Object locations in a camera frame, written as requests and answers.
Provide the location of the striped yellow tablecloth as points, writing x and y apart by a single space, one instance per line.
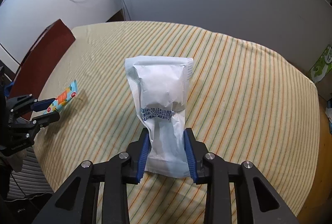
242 100

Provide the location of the colourful fruit-print tube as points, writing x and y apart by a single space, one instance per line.
63 99

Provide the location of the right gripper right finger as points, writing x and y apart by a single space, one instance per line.
192 152

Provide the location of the maroon cardboard box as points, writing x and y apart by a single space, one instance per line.
41 59

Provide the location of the green white package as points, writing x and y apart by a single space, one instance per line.
322 66

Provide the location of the left hand in glove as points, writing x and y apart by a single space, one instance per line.
16 160

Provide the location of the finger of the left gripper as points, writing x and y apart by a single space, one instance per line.
41 105
46 119

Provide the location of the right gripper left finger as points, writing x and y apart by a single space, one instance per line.
142 148

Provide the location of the white plastic packet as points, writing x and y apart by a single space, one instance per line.
159 87

